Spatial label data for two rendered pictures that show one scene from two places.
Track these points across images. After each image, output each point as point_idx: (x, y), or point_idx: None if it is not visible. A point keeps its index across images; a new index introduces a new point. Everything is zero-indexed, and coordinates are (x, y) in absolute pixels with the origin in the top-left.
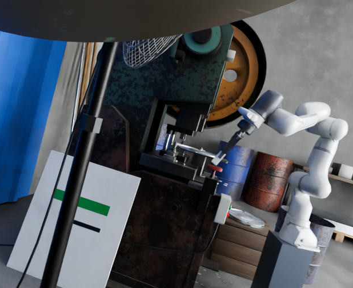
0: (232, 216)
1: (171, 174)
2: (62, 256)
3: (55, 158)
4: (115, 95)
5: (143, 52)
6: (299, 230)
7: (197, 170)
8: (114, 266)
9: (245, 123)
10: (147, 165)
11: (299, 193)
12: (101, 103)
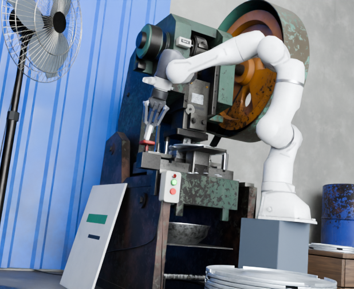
0: None
1: (146, 171)
2: None
3: (93, 190)
4: (126, 124)
5: (137, 80)
6: (262, 195)
7: (187, 168)
8: (116, 280)
9: (152, 89)
10: (136, 172)
11: (273, 151)
12: (14, 103)
